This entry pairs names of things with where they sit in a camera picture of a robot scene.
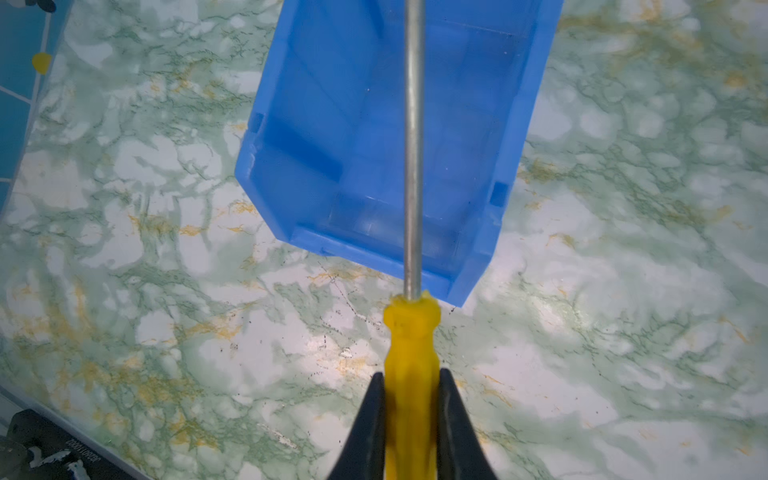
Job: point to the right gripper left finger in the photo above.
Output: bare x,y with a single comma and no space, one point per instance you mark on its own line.
363,454

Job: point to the yellow handled screwdriver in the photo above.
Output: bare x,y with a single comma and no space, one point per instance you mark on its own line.
412,366

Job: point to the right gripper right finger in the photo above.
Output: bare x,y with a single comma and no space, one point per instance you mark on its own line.
459,453

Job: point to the blue plastic bin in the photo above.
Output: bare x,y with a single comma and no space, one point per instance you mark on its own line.
322,158

